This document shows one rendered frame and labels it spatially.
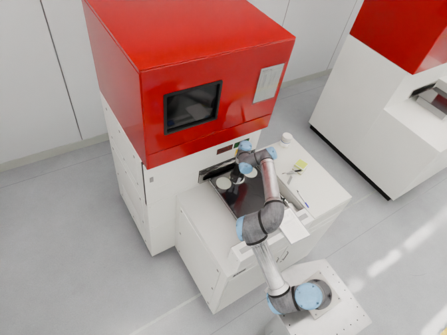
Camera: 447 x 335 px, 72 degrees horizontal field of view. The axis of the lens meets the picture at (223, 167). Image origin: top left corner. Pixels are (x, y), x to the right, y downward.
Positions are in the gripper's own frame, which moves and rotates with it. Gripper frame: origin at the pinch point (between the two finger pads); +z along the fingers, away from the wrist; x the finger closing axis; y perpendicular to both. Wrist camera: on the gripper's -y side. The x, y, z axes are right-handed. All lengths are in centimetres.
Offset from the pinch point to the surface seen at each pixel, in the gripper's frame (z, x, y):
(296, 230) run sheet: -5.7, -42.8, -24.1
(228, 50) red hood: -90, 18, -2
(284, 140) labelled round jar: -12.2, -23.3, 40.5
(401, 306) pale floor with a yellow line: 91, -161, 1
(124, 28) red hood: -90, 64, -8
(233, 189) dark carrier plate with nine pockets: 1.4, -0.1, -4.3
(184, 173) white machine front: -10.0, 30.8, -12.2
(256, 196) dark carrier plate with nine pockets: 1.4, -15.7, -3.6
